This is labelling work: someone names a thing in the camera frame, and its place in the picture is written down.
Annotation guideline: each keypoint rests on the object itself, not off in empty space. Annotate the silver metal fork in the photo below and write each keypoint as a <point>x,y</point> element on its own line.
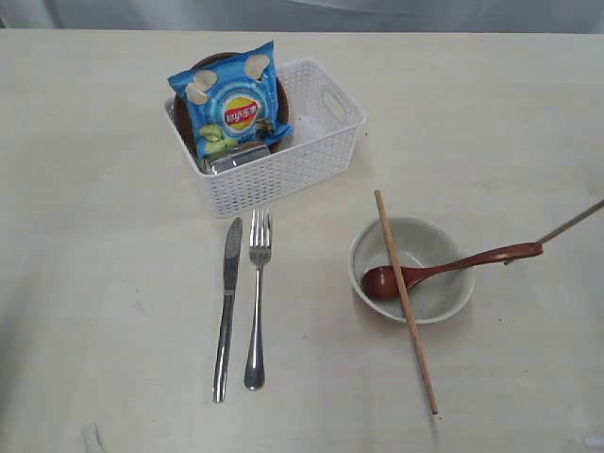
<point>260,253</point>

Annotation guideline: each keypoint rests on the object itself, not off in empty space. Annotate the silver table knife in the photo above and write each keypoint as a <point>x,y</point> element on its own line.
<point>230,276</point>

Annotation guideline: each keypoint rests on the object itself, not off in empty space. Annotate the wooden chopstick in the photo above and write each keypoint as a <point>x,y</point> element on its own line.
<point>405,302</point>
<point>572,222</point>

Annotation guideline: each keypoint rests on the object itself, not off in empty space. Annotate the red-brown wooden spoon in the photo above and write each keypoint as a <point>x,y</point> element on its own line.
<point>380,283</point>

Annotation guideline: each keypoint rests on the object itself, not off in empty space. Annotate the white speckled bowl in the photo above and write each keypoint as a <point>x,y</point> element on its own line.
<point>420,244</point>

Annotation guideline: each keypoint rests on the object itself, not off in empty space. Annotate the silver foil packet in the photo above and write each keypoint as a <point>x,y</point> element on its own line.
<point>232,158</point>

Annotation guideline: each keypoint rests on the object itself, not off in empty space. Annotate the white perforated plastic basket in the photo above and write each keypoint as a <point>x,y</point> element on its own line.
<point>326,122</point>

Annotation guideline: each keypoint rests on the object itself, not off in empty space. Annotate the blue chips bag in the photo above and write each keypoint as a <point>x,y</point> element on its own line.
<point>232,101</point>

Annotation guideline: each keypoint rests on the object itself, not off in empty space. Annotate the brown round plate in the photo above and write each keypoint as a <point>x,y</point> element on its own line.
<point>181,118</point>

